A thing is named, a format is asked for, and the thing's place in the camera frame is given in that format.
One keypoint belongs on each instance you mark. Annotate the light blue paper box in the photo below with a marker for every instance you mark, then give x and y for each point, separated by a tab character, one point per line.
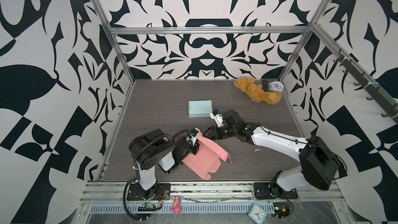
200	108

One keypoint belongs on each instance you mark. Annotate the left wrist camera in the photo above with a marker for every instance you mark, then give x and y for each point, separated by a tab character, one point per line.
193	136

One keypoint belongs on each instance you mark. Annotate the white round alarm clock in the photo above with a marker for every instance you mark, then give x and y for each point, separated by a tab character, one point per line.
276	86

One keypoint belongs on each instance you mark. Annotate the teal square clock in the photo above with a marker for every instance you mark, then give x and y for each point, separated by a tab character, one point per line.
257	214

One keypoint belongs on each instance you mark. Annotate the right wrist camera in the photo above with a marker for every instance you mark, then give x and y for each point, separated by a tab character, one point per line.
217	116

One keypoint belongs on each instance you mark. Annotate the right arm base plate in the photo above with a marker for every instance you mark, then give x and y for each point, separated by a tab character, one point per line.
268	191

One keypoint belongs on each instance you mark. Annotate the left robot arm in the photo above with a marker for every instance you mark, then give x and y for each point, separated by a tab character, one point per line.
158	148

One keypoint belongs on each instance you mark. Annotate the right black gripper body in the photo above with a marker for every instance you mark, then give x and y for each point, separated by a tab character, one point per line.
231	131

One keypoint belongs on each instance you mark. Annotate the circuit board right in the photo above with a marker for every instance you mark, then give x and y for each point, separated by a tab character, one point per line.
282	210

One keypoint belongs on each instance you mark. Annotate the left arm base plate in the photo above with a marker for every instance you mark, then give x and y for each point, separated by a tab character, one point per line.
136	193

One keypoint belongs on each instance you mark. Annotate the black coat hook rail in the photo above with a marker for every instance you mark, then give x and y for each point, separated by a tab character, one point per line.
366	82

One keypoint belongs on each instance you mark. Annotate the black remote control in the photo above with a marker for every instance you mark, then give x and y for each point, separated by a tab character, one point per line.
265	84

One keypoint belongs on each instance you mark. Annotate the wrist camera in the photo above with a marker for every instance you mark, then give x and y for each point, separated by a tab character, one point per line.
217	116
193	136

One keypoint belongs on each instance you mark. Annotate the pink paper box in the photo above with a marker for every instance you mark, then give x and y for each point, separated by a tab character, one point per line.
208	158

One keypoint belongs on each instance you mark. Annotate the brown teddy bear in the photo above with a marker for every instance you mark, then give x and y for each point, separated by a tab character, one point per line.
255	92

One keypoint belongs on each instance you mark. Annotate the green circuit board left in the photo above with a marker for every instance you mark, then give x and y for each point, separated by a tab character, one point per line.
149	207

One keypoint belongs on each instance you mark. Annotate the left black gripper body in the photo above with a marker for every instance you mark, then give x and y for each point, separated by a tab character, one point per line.
193	150

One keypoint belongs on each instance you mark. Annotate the pink small toy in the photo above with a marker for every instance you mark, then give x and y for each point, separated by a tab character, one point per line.
176	208

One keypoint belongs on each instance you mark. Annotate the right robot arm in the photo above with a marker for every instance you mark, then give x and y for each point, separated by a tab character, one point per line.
318	165

